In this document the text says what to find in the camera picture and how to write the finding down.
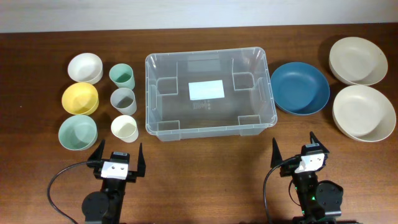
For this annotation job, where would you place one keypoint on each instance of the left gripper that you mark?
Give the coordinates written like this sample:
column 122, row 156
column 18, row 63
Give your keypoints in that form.
column 132, row 175

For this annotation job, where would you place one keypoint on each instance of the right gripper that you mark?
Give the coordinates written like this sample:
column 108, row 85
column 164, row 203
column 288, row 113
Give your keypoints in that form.
column 276, row 157

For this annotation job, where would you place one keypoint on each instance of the mint green small bowl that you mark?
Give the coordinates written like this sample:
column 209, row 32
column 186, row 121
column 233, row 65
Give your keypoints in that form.
column 78, row 133

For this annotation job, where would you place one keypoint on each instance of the dark blue plate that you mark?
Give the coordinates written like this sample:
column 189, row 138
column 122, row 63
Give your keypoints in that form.
column 300, row 88

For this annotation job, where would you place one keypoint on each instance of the beige plate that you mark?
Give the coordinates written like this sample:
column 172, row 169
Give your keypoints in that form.
column 364, row 114
column 357, row 61

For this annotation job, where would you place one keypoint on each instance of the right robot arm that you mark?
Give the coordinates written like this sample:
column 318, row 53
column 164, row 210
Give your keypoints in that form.
column 320, row 201

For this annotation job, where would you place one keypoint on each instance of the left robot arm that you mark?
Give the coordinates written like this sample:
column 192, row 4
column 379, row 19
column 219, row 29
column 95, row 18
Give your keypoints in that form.
column 105, row 205

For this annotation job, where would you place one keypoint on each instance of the cream white cup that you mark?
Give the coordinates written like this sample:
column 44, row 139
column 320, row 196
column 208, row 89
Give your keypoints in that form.
column 125, row 128

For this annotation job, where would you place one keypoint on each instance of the grey cup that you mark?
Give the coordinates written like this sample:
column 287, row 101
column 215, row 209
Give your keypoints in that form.
column 124, row 100

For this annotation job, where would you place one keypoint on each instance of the yellow small bowl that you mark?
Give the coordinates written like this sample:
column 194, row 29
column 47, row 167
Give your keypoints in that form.
column 80, row 98

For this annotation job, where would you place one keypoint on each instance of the mint green cup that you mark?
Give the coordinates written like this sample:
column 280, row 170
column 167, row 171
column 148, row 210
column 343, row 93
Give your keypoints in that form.
column 122, row 76

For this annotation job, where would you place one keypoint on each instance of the clear plastic storage bin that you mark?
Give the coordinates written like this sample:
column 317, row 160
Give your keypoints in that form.
column 247, row 108

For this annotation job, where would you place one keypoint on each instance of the white small bowl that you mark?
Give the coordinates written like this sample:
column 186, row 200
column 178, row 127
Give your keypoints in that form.
column 86, row 68

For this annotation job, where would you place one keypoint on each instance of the white label in bin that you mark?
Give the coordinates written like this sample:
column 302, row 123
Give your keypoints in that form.
column 206, row 90

